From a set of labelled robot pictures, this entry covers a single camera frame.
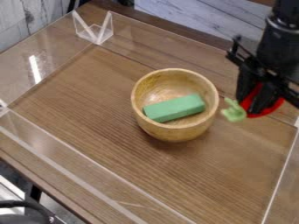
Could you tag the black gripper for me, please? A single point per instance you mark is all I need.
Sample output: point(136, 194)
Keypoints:
point(269, 69)

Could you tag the red plush fruit green leaf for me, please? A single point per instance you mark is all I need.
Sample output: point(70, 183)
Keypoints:
point(237, 112)

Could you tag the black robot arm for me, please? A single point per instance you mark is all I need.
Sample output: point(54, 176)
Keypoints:
point(282, 24)

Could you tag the wooden bowl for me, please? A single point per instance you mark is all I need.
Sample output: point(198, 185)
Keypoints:
point(160, 86)

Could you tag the green rectangular block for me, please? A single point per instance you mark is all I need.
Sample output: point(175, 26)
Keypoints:
point(176, 108)

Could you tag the clear acrylic tray wall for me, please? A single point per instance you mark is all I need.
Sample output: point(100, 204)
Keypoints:
point(84, 185)

